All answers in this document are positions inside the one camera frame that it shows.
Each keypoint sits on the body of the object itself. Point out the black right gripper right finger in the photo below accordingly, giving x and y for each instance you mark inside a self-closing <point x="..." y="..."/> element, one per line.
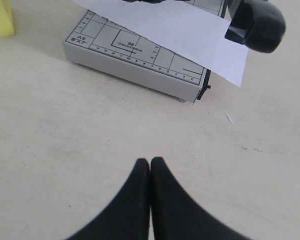
<point x="176" y="216"/>

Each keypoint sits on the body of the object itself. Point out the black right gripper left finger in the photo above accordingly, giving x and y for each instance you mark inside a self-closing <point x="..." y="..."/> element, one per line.
<point x="127" y="216"/>

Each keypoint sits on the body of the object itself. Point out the white paper sheet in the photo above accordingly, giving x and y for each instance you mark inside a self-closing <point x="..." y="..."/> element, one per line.
<point x="188" y="31"/>

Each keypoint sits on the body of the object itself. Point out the black cutter blade arm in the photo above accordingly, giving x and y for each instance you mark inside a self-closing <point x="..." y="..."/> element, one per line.
<point x="257" y="24"/>

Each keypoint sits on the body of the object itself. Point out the yellow foam cube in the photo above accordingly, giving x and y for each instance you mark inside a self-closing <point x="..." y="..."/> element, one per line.
<point x="7" y="27"/>

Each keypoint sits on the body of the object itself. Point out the grey paper cutter base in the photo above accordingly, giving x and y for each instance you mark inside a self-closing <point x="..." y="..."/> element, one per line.
<point x="102" y="45"/>

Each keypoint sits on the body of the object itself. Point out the small white paper scrap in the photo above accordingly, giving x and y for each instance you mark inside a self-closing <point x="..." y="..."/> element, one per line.
<point x="230" y="120"/>

